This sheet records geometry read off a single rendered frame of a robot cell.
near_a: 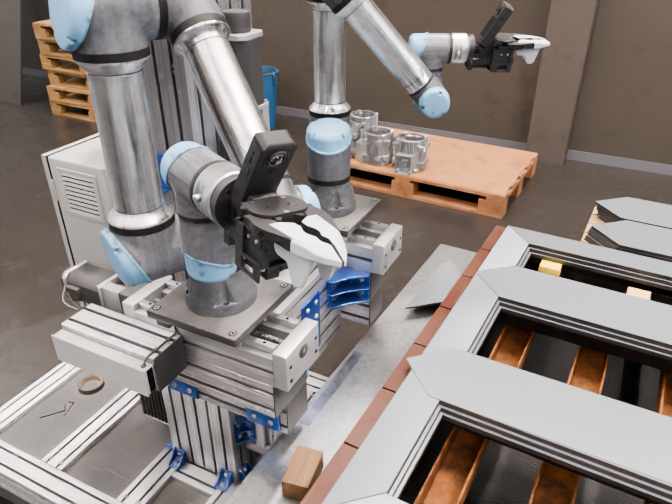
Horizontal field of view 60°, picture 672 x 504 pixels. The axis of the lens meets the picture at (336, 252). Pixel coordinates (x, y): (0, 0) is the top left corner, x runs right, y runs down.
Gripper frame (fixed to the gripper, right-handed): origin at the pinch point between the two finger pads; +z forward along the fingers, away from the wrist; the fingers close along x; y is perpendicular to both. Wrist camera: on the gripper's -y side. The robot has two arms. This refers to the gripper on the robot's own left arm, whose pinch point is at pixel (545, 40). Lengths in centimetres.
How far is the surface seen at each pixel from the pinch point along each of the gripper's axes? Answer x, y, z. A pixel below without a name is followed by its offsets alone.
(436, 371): 67, 52, -31
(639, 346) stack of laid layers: 55, 56, 21
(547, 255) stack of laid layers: 12, 62, 11
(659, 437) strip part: 85, 49, 11
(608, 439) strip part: 86, 49, 0
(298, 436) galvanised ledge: 73, 69, -62
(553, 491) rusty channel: 87, 66, -7
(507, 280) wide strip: 29, 57, -6
